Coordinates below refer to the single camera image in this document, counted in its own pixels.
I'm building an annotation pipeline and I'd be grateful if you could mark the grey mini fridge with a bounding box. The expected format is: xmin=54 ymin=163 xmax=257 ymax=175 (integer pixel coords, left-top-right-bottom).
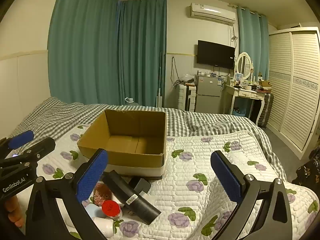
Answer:
xmin=195 ymin=76 xmax=222 ymax=114

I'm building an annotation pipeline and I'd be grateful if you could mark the white rounded bottle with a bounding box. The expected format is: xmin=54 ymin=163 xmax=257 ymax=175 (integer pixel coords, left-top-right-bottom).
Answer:
xmin=92 ymin=217 xmax=114 ymax=238

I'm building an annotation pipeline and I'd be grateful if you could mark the white dressing table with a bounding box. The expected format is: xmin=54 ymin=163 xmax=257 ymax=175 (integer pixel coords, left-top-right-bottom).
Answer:
xmin=222 ymin=85 xmax=265 ymax=125

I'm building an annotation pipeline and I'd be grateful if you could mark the green curtain left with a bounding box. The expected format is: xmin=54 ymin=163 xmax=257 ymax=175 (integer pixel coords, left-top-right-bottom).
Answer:
xmin=48 ymin=0 xmax=167 ymax=106

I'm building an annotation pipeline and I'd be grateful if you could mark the person's left hand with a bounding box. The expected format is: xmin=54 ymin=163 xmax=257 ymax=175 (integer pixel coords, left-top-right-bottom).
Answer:
xmin=4 ymin=196 xmax=24 ymax=228

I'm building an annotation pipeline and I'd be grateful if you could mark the clear water jug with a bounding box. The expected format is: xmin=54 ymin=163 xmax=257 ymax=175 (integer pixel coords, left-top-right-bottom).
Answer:
xmin=125 ymin=98 xmax=139 ymax=106

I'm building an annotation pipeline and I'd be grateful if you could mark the white floral quilt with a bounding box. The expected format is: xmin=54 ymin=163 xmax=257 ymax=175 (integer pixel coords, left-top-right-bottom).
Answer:
xmin=15 ymin=125 xmax=320 ymax=240

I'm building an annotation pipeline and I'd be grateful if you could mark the light blue earbuds case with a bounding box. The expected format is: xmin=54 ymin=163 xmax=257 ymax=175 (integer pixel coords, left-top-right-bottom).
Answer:
xmin=85 ymin=203 xmax=106 ymax=218

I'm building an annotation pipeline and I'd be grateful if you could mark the white louvered wardrobe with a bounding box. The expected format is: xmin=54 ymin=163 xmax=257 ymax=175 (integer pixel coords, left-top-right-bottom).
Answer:
xmin=267 ymin=27 xmax=319 ymax=159

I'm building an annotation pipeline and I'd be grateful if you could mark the brown cardboard box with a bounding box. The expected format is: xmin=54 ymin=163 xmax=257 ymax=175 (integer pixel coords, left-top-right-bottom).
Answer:
xmin=77 ymin=109 xmax=167 ymax=179

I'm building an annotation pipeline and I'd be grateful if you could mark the white mop pole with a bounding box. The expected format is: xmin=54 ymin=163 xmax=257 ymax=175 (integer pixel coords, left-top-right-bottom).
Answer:
xmin=156 ymin=51 xmax=163 ymax=107

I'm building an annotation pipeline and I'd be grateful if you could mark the black wall television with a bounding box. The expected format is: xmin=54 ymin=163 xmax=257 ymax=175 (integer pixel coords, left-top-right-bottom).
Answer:
xmin=197 ymin=40 xmax=235 ymax=69

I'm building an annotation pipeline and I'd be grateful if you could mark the black cylinder device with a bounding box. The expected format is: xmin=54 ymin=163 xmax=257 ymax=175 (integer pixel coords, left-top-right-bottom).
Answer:
xmin=102 ymin=170 xmax=161 ymax=225

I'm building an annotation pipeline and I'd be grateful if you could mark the white suitcase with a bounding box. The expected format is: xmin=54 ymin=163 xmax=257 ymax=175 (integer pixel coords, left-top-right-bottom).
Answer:
xmin=176 ymin=84 xmax=196 ymax=112

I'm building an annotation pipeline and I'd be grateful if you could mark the black power adapter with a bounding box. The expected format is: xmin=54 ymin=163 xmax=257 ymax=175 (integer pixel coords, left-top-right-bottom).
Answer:
xmin=129 ymin=177 xmax=151 ymax=194

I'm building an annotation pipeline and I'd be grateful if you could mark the green curtain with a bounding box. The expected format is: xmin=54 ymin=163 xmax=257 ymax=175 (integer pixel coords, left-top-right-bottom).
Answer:
xmin=237 ymin=7 xmax=269 ymax=80
xmin=48 ymin=0 xmax=167 ymax=106

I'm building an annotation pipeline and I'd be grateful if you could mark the grey checked bed sheet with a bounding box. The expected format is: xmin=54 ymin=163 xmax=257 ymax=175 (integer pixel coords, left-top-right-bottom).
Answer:
xmin=11 ymin=97 xmax=287 ymax=180

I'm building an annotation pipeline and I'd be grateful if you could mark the white oval vanity mirror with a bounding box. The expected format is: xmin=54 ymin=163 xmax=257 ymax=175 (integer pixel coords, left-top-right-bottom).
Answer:
xmin=235 ymin=52 xmax=253 ymax=80

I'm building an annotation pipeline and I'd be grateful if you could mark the red cap white bottle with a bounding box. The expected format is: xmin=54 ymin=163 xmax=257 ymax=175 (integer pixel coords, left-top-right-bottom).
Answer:
xmin=101 ymin=200 xmax=123 ymax=220

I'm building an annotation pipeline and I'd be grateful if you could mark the dark suitcase by wardrobe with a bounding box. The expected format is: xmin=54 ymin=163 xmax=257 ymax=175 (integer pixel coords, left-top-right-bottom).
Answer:
xmin=258 ymin=93 xmax=274 ymax=128

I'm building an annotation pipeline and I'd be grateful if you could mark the white air conditioner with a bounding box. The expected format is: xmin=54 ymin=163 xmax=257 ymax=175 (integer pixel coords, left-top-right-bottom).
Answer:
xmin=190 ymin=3 xmax=236 ymax=25

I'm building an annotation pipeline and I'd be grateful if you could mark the red glitter case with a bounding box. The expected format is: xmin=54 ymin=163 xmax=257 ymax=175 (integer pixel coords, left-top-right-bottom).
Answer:
xmin=93 ymin=183 xmax=112 ymax=206

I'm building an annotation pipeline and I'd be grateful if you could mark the green curtain right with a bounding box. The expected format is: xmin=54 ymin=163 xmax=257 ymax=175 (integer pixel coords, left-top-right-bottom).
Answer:
xmin=237 ymin=7 xmax=269 ymax=80

